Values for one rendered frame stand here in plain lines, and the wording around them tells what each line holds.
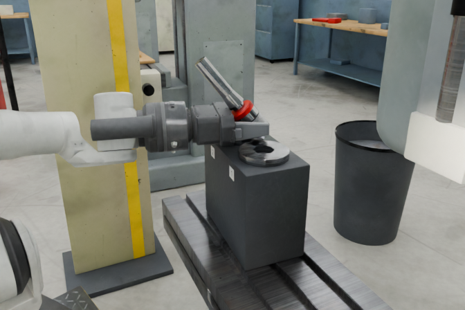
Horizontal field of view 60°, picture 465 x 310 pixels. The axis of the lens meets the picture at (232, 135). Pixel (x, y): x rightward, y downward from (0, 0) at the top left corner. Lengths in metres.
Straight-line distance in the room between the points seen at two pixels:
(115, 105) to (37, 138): 0.14
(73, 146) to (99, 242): 1.61
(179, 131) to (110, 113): 0.12
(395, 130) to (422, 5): 0.09
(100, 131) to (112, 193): 1.47
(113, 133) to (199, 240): 0.29
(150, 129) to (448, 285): 2.02
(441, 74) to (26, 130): 0.53
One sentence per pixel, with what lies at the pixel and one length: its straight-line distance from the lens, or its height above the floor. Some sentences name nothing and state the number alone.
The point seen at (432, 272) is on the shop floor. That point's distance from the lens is 2.49.
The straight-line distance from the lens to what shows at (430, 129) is 0.25.
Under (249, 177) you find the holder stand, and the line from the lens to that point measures 0.65.
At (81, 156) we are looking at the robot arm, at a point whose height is 1.19.
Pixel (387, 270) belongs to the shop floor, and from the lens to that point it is 2.41.
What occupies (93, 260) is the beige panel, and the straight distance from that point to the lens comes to 2.30.
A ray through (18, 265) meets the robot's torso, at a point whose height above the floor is 1.01.
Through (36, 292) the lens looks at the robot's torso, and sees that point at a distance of 0.85.
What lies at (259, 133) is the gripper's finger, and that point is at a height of 1.20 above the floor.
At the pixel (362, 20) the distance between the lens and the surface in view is 6.21.
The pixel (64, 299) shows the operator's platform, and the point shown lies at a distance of 1.63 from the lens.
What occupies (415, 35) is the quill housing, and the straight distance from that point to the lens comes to 0.31.
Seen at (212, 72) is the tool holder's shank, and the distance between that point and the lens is 0.70.
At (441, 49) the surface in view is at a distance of 0.25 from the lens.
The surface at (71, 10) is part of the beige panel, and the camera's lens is 1.87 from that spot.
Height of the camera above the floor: 1.44
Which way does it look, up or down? 21 degrees down
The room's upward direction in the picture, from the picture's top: straight up
